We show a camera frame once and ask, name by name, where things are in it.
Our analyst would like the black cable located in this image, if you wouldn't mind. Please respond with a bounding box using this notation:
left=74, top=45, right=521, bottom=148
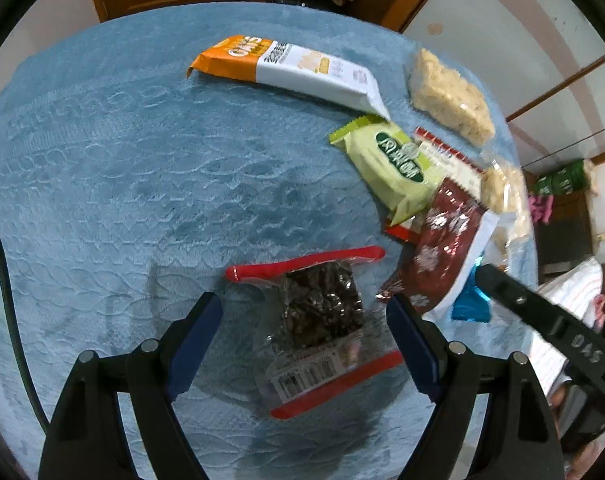
left=0, top=205, right=50, bottom=428

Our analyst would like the pink toy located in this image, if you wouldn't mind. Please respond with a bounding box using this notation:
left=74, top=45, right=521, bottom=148
left=527, top=192, right=556, bottom=226

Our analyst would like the dark wooden cabinet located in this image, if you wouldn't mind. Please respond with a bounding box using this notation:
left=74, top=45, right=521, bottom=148
left=537, top=190, right=596, bottom=273

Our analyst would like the puffed rice snack packet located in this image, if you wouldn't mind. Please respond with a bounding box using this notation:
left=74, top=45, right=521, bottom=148
left=483, top=160, right=533, bottom=241
left=407, top=49, right=496, bottom=147

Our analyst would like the dark red snack packet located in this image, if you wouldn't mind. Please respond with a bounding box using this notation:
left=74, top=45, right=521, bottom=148
left=377, top=177, right=498, bottom=316

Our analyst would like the blue snack packet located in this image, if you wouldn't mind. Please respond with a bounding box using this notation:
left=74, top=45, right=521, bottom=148
left=451, top=265, right=491, bottom=322

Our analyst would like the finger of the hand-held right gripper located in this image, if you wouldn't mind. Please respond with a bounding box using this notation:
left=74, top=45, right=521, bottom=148
left=474, top=264, right=566, bottom=343

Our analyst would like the blue fleece blanket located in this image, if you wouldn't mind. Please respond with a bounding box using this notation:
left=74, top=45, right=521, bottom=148
left=0, top=2, right=538, bottom=480

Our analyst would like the checkered bedding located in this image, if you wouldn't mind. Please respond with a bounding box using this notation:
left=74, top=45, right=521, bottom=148
left=527, top=257, right=605, bottom=396

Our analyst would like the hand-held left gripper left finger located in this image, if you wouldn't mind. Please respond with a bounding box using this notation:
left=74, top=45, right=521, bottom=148
left=38, top=291, right=224, bottom=480

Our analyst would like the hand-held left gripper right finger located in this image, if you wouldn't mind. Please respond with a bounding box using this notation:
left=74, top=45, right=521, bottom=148
left=385, top=294, right=567, bottom=480

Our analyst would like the orange and white bar packet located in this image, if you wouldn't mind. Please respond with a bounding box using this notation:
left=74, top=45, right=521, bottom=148
left=185, top=35, right=391, bottom=120

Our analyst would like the green bag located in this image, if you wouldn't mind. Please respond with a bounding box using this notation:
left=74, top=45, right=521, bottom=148
left=535, top=159, right=601, bottom=196

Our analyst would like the green snack packet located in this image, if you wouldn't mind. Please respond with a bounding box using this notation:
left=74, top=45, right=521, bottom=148
left=330, top=116, right=446, bottom=226

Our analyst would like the red and white striped packet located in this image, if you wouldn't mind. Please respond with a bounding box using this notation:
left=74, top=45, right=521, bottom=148
left=385, top=126, right=486, bottom=246

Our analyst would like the clear red-edged dark snack packet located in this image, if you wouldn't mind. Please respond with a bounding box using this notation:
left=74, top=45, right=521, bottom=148
left=226, top=246, right=406, bottom=420

